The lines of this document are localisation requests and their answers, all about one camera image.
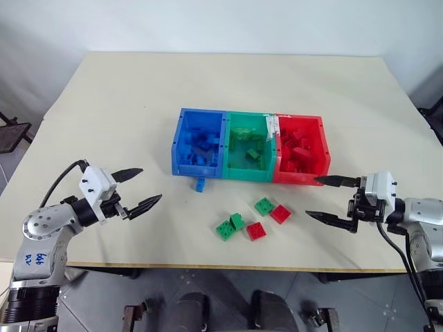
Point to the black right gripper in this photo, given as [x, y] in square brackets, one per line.
[367, 209]

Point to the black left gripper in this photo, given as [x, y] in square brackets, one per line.
[112, 204]

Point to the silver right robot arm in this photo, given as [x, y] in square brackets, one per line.
[420, 221]

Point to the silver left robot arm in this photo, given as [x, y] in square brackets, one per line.
[41, 224]

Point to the red square building brick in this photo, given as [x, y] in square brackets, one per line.
[280, 214]
[256, 231]

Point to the red plastic bin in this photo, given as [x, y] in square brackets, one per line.
[301, 148]

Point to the small blue building brick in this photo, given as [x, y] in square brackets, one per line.
[200, 185]

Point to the green square building brick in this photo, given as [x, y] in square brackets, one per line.
[225, 230]
[264, 206]

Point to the blue plastic bin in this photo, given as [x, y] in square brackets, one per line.
[199, 143]

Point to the white torn paper label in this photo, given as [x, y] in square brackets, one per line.
[271, 127]

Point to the green tilted building brick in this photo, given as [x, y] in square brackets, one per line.
[237, 221]

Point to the green plastic bin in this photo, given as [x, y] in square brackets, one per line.
[248, 145]

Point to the rusty table leg caster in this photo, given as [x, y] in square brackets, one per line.
[135, 314]
[320, 316]

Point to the dark rounded shape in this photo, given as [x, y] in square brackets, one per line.
[192, 313]
[273, 313]

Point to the black metal stand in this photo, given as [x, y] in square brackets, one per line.
[12, 133]

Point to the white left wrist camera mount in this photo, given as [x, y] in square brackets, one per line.
[95, 183]

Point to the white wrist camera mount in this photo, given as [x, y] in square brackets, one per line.
[380, 188]
[95, 183]

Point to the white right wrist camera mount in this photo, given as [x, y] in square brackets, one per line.
[380, 188]

